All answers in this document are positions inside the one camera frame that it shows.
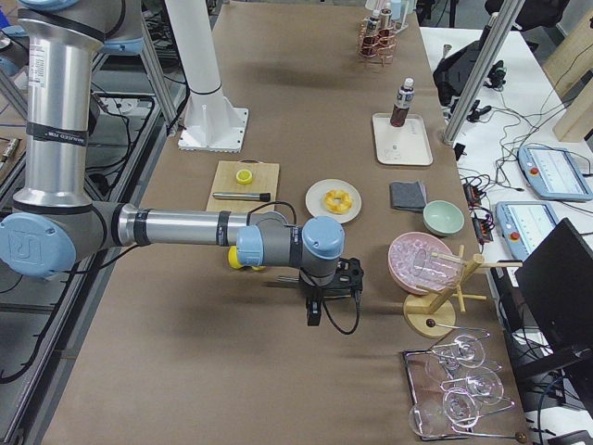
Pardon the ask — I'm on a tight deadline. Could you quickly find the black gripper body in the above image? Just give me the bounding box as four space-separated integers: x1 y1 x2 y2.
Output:
298 258 364 301

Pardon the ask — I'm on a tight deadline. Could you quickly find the yellow glazed donut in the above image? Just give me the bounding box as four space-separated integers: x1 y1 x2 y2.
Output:
323 189 353 214

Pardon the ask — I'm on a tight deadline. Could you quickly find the cream round plate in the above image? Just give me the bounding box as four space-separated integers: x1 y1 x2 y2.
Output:
305 179 361 223

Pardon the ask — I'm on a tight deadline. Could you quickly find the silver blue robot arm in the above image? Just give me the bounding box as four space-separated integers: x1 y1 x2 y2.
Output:
1 1 363 325

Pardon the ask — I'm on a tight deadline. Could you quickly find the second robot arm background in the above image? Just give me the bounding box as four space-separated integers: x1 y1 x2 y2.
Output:
1 25 29 77

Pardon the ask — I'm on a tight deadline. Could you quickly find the cream rectangular tray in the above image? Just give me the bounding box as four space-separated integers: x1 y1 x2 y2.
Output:
372 113 433 167

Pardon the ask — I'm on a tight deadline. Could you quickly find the pink bowl with ice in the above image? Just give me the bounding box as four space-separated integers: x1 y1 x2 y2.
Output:
387 232 462 295

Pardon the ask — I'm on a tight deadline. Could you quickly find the clear glass on rack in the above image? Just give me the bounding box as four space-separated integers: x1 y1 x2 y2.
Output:
410 249 463 286

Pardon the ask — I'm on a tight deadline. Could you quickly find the wooden cup rack stand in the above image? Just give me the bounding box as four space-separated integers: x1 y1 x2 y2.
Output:
403 254 523 338

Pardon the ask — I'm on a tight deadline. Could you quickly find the yellow lemon left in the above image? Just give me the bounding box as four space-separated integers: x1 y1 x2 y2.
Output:
227 246 245 270

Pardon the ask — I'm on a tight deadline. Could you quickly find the gray folded cloth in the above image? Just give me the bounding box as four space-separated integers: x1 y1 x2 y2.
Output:
389 181 426 211

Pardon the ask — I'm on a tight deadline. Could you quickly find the mint green bowl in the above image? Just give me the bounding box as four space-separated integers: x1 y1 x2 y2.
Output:
423 200 465 236

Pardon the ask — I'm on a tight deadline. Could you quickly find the silver metal rod tool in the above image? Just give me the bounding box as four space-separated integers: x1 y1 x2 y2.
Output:
212 192 271 202

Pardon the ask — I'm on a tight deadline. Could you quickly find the bamboo cutting board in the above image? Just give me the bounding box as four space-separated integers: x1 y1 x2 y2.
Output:
206 160 280 213

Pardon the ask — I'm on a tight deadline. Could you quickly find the clear wine glass upper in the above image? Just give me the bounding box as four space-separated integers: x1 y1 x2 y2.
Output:
432 335 486 369

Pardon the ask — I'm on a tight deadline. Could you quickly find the clear wine glass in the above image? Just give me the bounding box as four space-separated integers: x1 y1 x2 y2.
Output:
432 335 486 369
440 367 504 405
443 388 479 428

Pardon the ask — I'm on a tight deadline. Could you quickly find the half lemon slice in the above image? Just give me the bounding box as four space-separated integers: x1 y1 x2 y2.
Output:
235 169 254 185

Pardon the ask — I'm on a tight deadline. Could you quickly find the clear tumbler glass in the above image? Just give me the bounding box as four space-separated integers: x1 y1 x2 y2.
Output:
409 400 447 439

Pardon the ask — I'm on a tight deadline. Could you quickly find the clear wine glass lower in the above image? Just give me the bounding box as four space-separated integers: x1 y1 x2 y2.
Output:
443 388 479 428

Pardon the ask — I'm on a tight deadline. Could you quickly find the clear wine glass middle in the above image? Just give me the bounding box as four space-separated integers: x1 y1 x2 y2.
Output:
440 367 504 405

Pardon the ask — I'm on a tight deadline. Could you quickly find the lower teach pendant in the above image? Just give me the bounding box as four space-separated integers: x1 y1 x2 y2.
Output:
495 201 559 261

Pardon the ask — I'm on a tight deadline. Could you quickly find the teach pendant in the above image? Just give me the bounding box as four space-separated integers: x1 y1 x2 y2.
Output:
517 145 592 202
495 201 559 261

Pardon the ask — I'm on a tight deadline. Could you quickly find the brown drink bottle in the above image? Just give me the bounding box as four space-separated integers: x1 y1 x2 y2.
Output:
390 78 414 127

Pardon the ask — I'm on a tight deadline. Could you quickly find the black monitor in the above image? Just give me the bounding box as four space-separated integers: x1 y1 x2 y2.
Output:
514 218 592 399

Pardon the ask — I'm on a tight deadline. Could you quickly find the black backpack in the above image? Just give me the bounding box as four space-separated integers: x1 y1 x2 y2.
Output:
433 41 485 107

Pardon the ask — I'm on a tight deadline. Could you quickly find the upper teach pendant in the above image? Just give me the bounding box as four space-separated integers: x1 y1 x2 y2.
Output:
517 145 592 202

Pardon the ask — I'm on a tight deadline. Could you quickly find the bottle in copper rack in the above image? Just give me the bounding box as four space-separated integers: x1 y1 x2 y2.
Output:
362 16 379 45

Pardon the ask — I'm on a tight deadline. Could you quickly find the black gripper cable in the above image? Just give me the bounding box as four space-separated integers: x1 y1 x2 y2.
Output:
319 286 363 336

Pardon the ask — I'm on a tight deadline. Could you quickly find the metal wire glass tray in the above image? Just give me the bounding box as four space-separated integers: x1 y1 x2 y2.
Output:
402 326 527 444

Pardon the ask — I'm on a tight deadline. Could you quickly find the aluminium frame post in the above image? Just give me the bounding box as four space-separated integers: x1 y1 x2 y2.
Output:
443 0 524 146

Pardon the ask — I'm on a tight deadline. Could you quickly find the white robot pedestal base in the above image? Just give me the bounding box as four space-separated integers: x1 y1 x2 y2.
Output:
166 1 248 153

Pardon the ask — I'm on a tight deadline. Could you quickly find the copper wire bottle rack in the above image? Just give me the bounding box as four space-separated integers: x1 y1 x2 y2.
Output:
357 3 397 67

